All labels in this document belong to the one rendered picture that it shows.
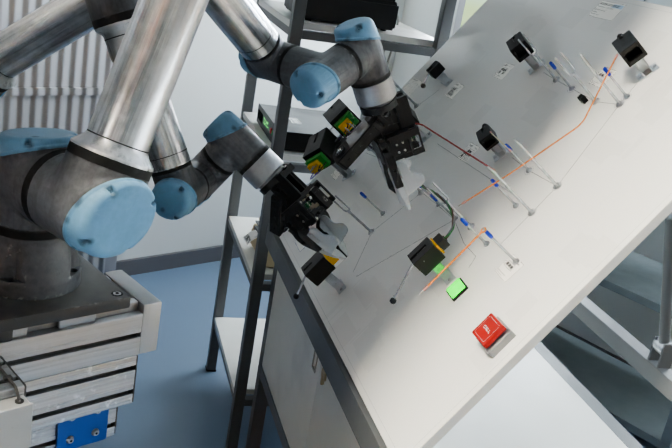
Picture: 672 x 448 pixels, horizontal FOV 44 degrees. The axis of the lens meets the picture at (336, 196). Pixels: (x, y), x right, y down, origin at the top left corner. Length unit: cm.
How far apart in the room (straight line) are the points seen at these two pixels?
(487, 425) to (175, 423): 151
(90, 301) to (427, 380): 65
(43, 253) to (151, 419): 191
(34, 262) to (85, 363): 20
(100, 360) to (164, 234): 283
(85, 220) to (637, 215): 92
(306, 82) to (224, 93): 273
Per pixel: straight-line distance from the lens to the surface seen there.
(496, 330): 150
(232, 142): 158
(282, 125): 249
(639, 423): 347
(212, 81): 407
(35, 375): 135
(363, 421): 166
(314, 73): 140
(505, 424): 189
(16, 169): 122
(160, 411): 317
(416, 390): 160
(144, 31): 113
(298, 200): 156
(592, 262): 152
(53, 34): 169
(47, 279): 127
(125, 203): 112
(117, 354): 140
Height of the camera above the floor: 173
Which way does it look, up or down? 17 degrees down
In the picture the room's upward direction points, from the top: 10 degrees clockwise
